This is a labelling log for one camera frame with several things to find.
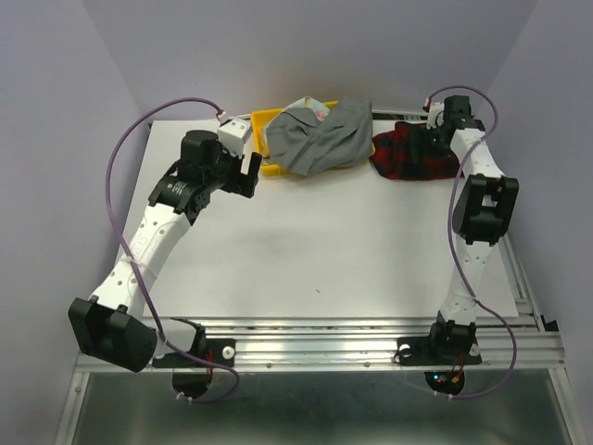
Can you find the grey skirt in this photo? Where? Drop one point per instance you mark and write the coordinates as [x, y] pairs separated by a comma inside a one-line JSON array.
[[324, 139]]

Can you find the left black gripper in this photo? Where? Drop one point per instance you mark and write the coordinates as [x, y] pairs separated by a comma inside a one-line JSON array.
[[241, 184]]

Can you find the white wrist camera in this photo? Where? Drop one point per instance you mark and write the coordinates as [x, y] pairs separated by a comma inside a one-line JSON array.
[[435, 113], [234, 134]]

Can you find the pastel patterned cloth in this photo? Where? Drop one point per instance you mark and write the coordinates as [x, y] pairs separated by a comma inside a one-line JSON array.
[[319, 109]]

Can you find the red black plaid skirt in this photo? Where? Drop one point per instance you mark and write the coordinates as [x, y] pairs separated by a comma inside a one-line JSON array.
[[392, 160]]

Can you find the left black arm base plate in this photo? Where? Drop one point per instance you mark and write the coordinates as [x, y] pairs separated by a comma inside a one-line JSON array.
[[192, 339]]

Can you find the yellow plastic bin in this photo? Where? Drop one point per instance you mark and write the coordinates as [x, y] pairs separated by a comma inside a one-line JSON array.
[[261, 139]]

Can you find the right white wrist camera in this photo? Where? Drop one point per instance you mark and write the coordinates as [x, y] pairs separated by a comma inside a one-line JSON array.
[[435, 113]]

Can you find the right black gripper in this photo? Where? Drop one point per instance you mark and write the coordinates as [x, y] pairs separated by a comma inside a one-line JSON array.
[[420, 134]]

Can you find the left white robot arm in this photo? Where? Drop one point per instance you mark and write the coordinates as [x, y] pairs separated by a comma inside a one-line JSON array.
[[108, 324]]

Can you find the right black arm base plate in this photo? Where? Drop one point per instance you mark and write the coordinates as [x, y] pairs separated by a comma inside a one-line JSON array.
[[423, 351]]

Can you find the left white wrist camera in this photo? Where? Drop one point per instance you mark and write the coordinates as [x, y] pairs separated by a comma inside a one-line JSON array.
[[234, 134]]

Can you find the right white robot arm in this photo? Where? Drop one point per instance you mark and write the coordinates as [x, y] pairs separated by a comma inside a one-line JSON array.
[[479, 214]]

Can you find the aluminium frame rail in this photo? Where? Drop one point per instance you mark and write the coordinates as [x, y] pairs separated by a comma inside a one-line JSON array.
[[316, 278]]

